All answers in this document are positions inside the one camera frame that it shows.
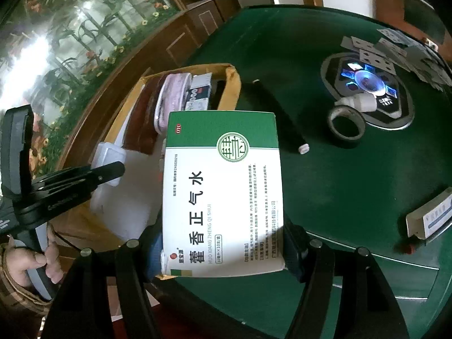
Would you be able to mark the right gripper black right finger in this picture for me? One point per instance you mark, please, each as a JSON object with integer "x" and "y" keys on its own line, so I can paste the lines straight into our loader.
{"x": 296, "y": 243}

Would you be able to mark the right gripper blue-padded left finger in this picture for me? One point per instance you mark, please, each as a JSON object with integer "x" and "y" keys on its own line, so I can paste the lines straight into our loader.
{"x": 153, "y": 245}

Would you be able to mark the green and white medicine box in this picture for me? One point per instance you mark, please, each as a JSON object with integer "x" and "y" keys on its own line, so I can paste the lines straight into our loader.
{"x": 222, "y": 195}

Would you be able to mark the black tube with white cap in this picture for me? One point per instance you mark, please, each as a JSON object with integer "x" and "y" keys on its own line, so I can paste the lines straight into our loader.
{"x": 289, "y": 136}

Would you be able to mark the dark red foil pouch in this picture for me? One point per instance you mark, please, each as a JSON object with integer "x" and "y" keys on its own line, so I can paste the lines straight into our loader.
{"x": 140, "y": 134}

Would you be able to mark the white blue orange medicine box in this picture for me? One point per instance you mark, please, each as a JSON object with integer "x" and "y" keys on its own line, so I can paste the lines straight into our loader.
{"x": 431, "y": 217}

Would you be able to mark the roll of adhesive tape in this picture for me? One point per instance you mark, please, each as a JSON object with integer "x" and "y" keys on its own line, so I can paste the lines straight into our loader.
{"x": 346, "y": 127}

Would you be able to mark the pink cotton pad pack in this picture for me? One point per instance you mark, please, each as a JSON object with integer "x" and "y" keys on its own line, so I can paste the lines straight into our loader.
{"x": 171, "y": 98}

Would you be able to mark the white and black medicine box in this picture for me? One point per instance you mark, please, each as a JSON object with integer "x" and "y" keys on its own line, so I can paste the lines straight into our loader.
{"x": 199, "y": 93}

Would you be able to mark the white square plastic case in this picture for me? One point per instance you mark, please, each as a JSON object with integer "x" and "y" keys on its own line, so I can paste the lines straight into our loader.
{"x": 110, "y": 159}

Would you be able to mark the black marker with red cap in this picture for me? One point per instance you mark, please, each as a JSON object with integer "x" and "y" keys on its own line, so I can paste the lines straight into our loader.
{"x": 409, "y": 248}

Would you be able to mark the person's left hand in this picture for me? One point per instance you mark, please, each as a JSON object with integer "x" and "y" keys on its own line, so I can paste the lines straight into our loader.
{"x": 19, "y": 260}

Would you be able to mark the yellow cardboard storage box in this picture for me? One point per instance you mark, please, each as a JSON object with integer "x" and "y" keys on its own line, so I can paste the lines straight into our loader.
{"x": 84, "y": 228}

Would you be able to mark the round mahjong table centre console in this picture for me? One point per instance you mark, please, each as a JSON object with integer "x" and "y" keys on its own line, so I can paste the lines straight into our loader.
{"x": 346, "y": 75}

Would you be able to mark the wooden cabinet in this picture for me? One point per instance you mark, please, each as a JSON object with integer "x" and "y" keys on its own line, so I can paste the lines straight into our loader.
{"x": 164, "y": 48}

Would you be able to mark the scattered playing cards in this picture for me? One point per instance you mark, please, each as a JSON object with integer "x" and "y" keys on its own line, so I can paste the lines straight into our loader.
{"x": 407, "y": 53}

